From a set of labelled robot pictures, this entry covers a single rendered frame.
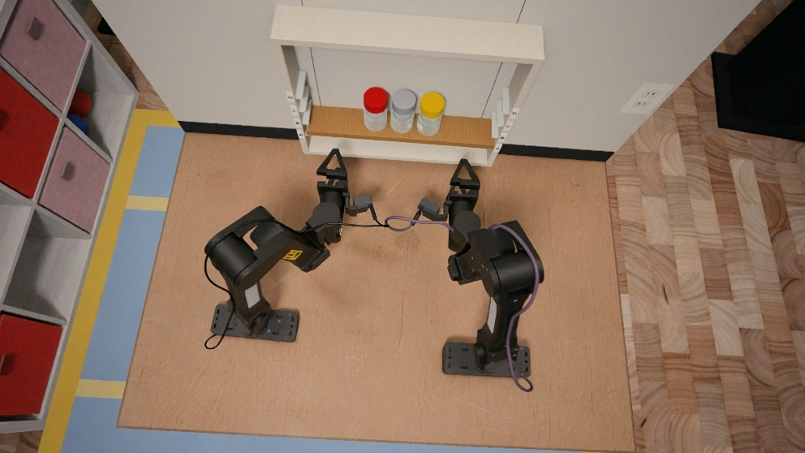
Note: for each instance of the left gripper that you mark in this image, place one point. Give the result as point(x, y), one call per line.
point(338, 193)

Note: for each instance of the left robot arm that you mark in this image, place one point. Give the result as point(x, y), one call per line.
point(234, 258)

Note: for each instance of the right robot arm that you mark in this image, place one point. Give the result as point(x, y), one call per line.
point(506, 272)

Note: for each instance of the white wall rack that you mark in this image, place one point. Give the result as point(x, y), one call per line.
point(405, 34)

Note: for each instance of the plastic bottle with red cap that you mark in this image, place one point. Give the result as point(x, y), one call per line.
point(375, 109)

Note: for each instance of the glass bottle with grey cap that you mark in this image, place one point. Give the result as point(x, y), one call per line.
point(402, 111)

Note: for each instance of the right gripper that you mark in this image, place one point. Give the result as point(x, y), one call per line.
point(456, 203)

